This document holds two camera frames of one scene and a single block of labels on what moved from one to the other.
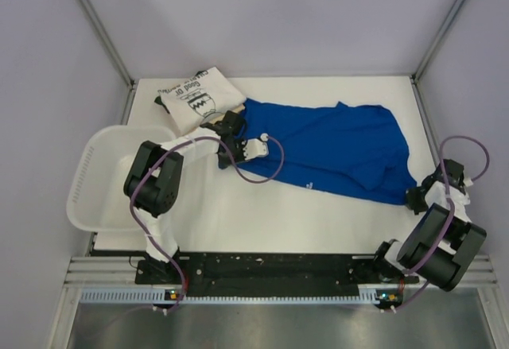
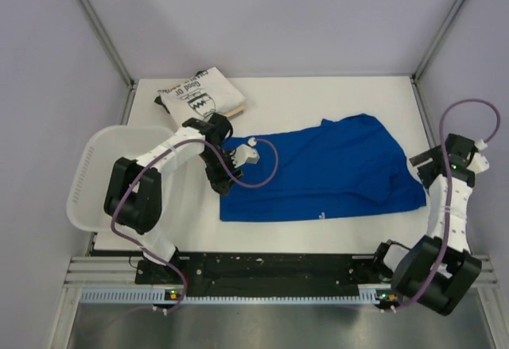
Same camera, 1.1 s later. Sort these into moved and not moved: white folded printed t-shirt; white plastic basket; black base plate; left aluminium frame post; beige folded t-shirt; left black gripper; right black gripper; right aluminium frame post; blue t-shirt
Moved: right black gripper; blue t-shirt; left black gripper
Not moved: white folded printed t-shirt; left aluminium frame post; white plastic basket; right aluminium frame post; black base plate; beige folded t-shirt
